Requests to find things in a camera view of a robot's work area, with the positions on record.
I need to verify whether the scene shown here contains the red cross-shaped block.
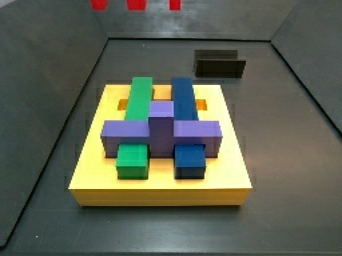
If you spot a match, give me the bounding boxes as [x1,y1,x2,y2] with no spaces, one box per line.
[88,0,181,11]

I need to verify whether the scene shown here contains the yellow base board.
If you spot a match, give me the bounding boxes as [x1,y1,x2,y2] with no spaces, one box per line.
[69,85,252,206]

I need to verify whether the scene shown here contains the purple cross block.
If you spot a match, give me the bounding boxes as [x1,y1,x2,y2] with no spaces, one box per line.
[100,101,223,158]

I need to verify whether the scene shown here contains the blue long block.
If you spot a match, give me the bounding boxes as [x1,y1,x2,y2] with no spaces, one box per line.
[171,78,205,179]

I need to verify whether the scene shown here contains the green long block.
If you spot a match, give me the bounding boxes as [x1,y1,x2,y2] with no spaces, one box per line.
[116,77,152,180]

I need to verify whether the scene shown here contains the black angled holder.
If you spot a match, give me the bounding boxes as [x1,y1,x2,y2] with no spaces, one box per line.
[193,50,245,78]

